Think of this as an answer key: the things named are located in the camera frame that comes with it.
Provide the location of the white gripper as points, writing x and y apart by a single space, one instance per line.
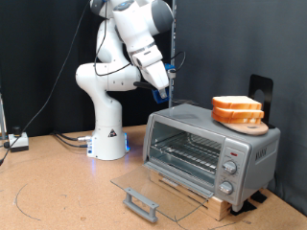
153 70

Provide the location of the fork with blue grip block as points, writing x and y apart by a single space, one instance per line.
158 97

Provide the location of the white bread slice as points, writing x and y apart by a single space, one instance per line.
238 113
238 102
233 120

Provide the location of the glass oven door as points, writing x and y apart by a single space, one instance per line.
142 211

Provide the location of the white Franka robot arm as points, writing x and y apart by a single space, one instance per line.
105 127

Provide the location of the silver toaster oven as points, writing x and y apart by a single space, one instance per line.
204 123

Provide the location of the silver oven knob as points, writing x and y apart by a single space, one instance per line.
226 187
230 166

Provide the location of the vertical aluminium pole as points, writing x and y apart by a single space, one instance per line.
172 41

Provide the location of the grey backdrop curtain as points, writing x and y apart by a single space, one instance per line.
240 38

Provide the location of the round wooden board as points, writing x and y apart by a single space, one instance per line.
252 129

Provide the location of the black metal bookend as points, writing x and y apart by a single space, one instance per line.
265 83

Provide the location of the black foam pad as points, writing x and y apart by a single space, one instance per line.
259 197
243 208

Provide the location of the black backdrop curtain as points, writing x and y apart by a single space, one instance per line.
25 48

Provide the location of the grey emergency stop box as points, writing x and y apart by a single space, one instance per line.
18 140

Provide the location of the thin metal pole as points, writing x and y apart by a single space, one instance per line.
2 121

